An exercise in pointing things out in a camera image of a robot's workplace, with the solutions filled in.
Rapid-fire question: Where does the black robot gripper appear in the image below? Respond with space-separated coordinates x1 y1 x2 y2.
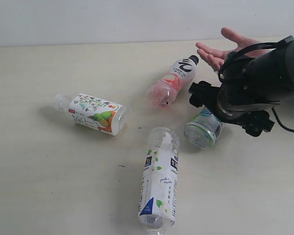
188 73 294 137

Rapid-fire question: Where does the clear bottle with green lime label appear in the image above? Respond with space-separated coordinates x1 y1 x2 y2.
184 107 223 149

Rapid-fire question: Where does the pink bottle with black cap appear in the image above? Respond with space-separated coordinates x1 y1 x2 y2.
147 55 199 107

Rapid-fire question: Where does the tall clear bottle white label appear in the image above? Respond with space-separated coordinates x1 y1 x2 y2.
138 127 180 235

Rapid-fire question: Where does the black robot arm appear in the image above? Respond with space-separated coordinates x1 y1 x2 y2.
189 36 294 137

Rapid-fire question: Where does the clear bottle with fruit label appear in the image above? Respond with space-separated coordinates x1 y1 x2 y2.
54 93 128 136

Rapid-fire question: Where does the person's bare hand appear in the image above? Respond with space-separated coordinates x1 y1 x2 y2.
196 27 260 71

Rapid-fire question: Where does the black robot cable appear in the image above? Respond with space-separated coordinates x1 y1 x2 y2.
218 35 294 134

